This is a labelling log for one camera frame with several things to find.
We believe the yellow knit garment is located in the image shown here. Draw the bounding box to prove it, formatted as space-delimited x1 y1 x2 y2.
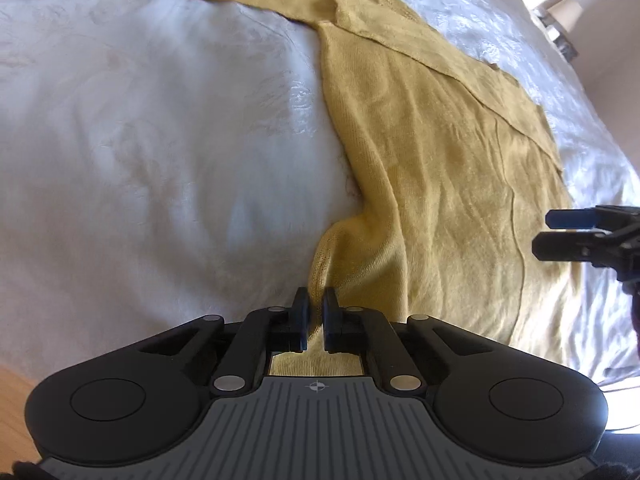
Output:
12 0 583 378

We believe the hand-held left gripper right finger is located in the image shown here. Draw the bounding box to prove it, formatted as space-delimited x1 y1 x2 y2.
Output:
322 287 501 393

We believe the white embroidered bedspread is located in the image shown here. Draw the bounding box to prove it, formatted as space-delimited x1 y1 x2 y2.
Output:
0 0 640 388

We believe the bedside lamp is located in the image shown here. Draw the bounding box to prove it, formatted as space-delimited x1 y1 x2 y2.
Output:
534 0 583 61

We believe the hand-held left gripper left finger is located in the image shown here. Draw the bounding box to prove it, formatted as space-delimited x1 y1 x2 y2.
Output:
136 287 312 395

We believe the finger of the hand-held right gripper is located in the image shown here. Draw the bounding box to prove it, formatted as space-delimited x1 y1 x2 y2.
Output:
545 208 602 229
532 230 621 263

